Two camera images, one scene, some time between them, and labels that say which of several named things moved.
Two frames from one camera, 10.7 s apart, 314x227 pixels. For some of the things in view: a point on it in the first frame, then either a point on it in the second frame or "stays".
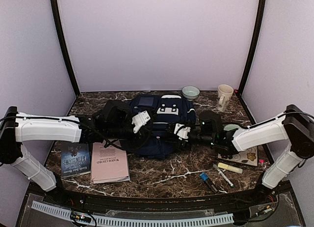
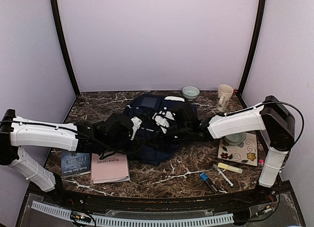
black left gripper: (131, 130) to (143, 129)
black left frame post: (62, 41) stays
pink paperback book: (109, 164) stays
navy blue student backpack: (152, 113) stays
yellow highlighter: (230, 167) stays
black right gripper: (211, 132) to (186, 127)
